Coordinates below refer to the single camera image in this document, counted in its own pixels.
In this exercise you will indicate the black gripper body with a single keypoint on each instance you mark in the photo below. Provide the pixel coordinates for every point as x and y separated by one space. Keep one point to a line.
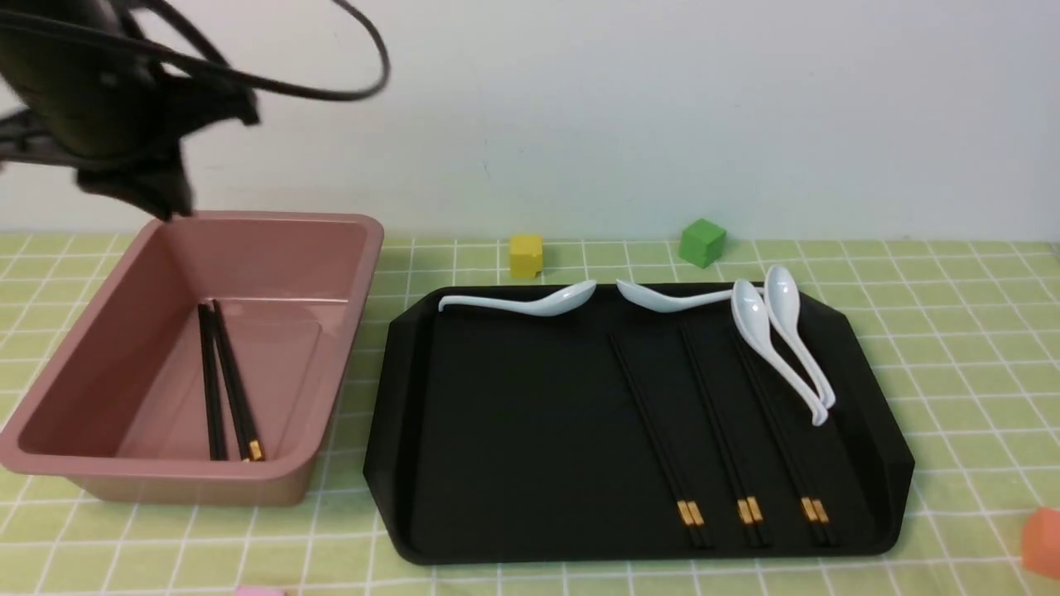
106 110

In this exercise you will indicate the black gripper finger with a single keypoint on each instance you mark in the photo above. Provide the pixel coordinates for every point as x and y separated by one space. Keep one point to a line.
158 187

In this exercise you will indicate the pink plastic bin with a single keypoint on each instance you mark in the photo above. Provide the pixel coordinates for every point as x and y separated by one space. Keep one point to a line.
119 408

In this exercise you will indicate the plain black chopstick right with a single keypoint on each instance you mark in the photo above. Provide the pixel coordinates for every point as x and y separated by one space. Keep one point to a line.
217 397

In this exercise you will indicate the plain black chopstick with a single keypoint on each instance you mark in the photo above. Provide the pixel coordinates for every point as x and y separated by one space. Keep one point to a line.
217 397
210 389

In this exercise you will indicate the plain black chopstick left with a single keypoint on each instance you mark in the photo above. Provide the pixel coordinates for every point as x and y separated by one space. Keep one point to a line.
210 389

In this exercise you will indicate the yellow cube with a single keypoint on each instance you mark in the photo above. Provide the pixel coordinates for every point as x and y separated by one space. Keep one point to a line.
525 256

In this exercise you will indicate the pink block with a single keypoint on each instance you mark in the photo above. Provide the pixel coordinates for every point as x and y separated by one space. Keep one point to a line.
246 590

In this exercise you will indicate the white ceramic spoon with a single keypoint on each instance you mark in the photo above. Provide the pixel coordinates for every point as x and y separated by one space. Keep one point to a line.
649 299
559 302
782 301
754 326

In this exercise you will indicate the black serving tray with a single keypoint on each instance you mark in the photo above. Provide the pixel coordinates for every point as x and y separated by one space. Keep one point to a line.
500 438

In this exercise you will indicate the green cube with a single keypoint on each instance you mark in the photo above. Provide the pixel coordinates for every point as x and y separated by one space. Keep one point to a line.
702 243

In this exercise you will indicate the green checkered tablecloth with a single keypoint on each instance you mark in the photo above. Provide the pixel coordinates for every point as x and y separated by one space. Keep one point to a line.
964 336

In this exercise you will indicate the orange block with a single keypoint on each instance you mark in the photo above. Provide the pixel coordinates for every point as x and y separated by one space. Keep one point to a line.
1040 543

